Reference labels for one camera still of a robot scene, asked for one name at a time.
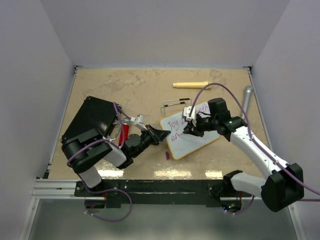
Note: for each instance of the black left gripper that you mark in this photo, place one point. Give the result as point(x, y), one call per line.
point(159, 135)

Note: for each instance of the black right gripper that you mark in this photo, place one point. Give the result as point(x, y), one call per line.
point(189, 129)

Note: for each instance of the yellow framed whiteboard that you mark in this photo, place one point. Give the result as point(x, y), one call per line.
point(183, 145)

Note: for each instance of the pink marker cap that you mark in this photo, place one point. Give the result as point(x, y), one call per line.
point(167, 155)

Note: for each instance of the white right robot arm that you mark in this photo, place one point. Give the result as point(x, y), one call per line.
point(281, 184)

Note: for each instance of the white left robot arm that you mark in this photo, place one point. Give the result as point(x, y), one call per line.
point(87, 149)

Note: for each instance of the red toy microphone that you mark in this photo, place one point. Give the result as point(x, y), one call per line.
point(126, 122)

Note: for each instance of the cream toy microphone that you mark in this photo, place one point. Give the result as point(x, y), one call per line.
point(190, 85)

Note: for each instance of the black hard case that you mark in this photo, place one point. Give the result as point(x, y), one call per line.
point(94, 113)

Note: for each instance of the silver toy microphone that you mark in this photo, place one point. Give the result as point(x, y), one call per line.
point(248, 91)

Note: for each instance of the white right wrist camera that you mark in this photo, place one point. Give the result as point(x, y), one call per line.
point(189, 115)

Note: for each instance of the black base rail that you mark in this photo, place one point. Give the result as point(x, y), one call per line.
point(116, 192)

